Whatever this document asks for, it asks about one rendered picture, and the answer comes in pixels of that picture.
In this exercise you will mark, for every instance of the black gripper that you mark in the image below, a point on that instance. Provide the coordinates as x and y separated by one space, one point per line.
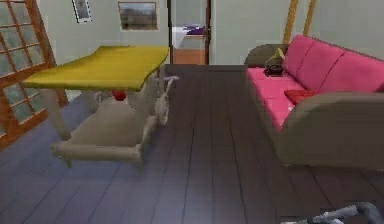
370 211

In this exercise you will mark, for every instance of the pink sofa with beige arms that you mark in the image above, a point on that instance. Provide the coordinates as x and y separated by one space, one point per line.
333 126

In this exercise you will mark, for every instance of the red cushion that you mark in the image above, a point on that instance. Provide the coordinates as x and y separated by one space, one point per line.
298 95

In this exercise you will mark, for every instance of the black and olive bag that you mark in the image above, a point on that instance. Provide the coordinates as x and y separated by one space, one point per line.
274 64

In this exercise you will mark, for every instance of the brown room door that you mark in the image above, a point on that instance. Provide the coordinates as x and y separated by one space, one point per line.
207 33

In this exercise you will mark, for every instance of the purple cloth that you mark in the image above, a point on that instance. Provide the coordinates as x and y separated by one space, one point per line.
195 30

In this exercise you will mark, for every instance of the white bed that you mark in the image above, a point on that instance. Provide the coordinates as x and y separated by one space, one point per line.
178 35

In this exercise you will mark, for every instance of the red ball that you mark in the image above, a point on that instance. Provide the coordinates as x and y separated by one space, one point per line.
119 95

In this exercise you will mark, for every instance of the yellow top beige table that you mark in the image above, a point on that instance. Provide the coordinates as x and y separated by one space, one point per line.
100 68

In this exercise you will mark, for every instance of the brown framed landscape picture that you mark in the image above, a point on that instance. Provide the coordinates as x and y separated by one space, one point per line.
138 16

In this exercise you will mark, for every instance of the wooden framed glass window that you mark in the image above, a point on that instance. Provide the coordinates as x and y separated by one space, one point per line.
18 66

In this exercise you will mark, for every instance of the orange wooden post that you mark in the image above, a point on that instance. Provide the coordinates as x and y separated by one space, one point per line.
290 21
309 16

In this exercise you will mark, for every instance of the white framed wall picture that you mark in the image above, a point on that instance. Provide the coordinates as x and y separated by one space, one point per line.
81 10

